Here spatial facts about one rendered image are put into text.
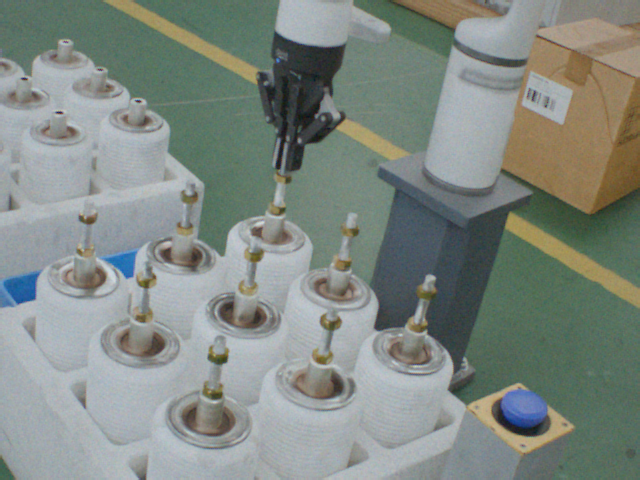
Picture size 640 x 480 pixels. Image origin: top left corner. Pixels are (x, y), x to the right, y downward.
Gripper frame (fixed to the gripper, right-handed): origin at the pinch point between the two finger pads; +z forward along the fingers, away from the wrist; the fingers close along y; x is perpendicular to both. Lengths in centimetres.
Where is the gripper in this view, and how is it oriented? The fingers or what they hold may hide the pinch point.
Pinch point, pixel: (288, 154)
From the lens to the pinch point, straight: 110.3
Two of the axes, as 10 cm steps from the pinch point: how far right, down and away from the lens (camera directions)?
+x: 7.7, -1.9, 6.1
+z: -1.8, 8.5, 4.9
